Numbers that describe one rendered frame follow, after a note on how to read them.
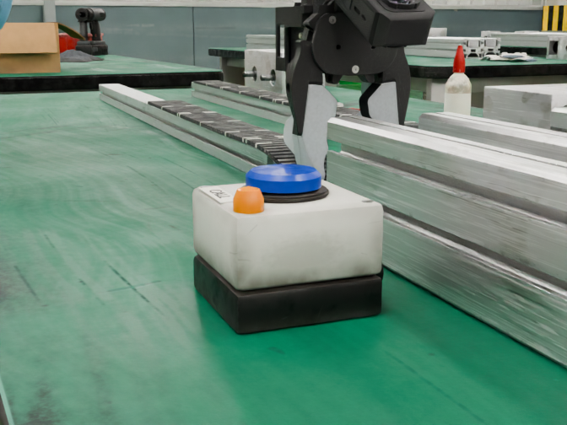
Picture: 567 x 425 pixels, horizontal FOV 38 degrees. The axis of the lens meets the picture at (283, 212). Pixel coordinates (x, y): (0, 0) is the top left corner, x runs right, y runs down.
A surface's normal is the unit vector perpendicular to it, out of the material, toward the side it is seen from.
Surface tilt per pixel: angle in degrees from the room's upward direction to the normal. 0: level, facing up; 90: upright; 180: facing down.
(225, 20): 90
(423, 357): 0
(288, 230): 90
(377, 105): 90
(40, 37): 69
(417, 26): 118
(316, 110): 90
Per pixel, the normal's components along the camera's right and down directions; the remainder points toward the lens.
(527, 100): -0.93, 0.08
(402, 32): 0.33, 0.63
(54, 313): 0.00, -0.97
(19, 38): 0.36, -0.17
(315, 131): 0.37, 0.21
